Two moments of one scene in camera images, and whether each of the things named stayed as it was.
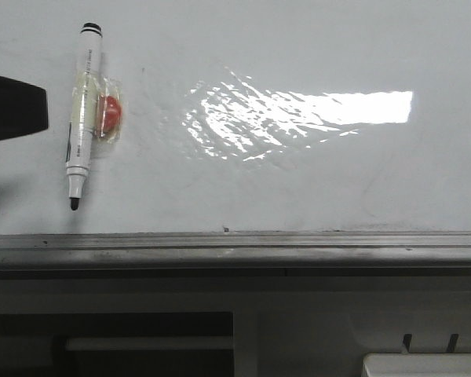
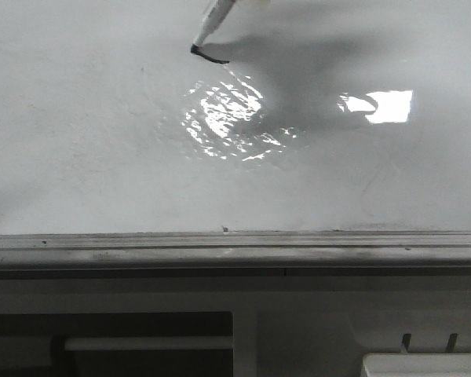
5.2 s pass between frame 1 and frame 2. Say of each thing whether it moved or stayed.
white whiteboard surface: stayed
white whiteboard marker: moved
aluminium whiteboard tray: stayed
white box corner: stayed
